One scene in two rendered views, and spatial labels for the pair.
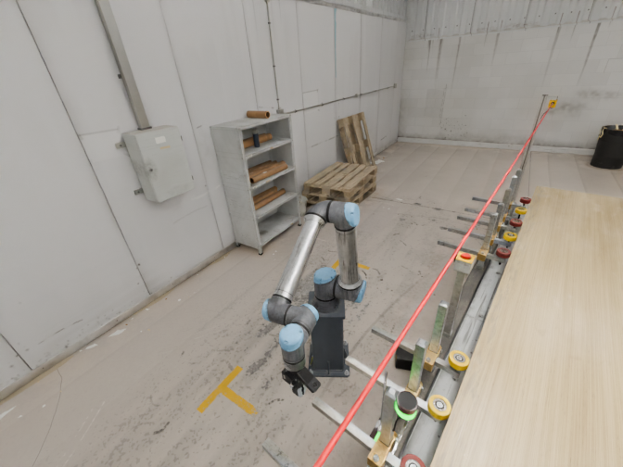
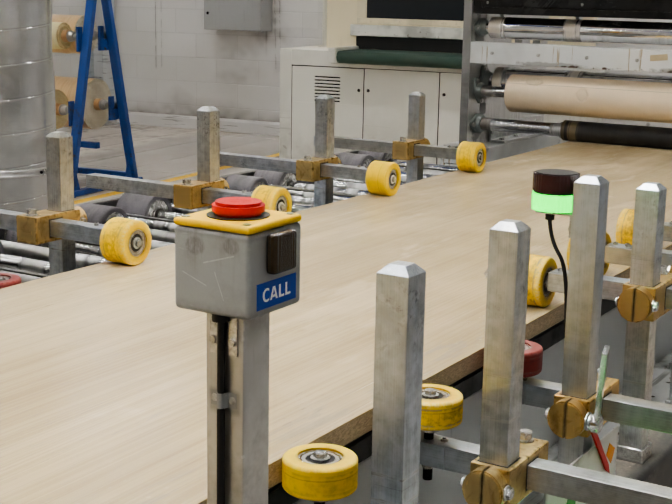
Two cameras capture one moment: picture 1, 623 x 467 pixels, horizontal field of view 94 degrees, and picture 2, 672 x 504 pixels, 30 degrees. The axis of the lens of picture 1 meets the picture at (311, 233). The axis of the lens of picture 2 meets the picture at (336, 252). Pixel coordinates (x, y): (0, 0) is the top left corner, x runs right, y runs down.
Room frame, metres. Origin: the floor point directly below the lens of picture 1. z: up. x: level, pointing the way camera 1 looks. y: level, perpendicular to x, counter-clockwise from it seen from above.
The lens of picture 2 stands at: (2.02, -0.80, 1.39)
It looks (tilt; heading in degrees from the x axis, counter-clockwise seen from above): 12 degrees down; 170
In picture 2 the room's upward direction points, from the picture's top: 1 degrees clockwise
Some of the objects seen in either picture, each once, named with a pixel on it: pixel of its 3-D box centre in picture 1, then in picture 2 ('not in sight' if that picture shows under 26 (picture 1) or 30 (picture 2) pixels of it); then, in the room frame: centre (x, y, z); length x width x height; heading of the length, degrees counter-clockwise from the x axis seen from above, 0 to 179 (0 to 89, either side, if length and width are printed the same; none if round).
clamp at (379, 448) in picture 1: (383, 448); (581, 406); (0.50, -0.20, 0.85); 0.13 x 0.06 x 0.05; 139
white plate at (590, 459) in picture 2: not in sight; (582, 490); (0.56, -0.21, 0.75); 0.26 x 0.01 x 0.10; 139
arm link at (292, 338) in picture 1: (292, 343); not in sight; (0.74, 0.10, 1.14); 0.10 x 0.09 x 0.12; 154
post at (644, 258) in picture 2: not in sight; (640, 343); (0.33, -0.05, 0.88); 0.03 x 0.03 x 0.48; 49
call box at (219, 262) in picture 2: (464, 263); (238, 264); (1.09, -0.71, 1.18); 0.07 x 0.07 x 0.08; 49
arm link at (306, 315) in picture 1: (302, 320); not in sight; (0.85, 0.06, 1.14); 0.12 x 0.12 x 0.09; 64
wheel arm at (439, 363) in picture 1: (412, 349); not in sight; (0.92, -0.45, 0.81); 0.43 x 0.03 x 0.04; 49
